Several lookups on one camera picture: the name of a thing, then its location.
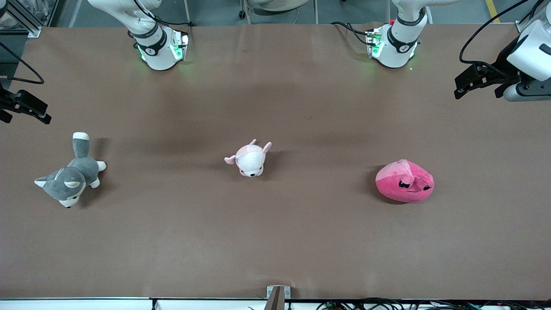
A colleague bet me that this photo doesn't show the beige office chair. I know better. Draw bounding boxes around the beige office chair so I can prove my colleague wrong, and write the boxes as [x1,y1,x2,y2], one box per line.
[238,0,320,25]

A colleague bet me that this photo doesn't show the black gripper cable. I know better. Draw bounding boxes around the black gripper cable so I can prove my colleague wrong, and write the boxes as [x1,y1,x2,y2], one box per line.
[459,0,531,66]
[0,41,45,84]

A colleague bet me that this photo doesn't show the black cable bundle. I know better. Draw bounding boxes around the black cable bundle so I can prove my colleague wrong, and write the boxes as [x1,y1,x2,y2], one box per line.
[316,298,551,310]

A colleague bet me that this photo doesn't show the white table edge rail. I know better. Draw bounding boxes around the white table edge rail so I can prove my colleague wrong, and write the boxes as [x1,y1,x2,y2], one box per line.
[0,297,551,310]

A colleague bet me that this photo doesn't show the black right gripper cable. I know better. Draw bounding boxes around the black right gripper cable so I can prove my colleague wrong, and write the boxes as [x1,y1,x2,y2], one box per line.
[0,41,45,84]

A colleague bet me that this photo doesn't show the black left base cable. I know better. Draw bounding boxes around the black left base cable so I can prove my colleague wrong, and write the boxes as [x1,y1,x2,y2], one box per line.
[331,22,373,46]

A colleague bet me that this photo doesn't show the brown table cover sheet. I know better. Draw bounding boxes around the brown table cover sheet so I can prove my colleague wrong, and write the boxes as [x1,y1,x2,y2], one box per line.
[0,22,551,301]

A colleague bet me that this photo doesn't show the pale pink plush puppy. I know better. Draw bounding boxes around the pale pink plush puppy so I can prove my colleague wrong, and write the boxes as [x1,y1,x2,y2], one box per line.
[224,139,272,178]

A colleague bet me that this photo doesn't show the black right base cable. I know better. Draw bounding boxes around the black right base cable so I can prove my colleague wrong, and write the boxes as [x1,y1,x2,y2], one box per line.
[131,0,195,27]

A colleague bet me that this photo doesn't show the grey white husky plush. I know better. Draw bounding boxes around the grey white husky plush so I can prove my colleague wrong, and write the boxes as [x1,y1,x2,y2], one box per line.
[34,132,107,208]

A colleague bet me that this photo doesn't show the black base cable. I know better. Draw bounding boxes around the black base cable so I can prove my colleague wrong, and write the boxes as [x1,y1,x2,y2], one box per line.
[331,22,373,46]
[131,0,195,27]

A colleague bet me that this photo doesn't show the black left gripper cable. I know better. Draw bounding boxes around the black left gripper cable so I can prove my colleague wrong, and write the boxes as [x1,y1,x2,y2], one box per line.
[459,0,531,66]

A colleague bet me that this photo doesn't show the hot pink round plush toy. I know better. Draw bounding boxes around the hot pink round plush toy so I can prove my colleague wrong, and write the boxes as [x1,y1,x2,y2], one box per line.
[375,159,435,204]

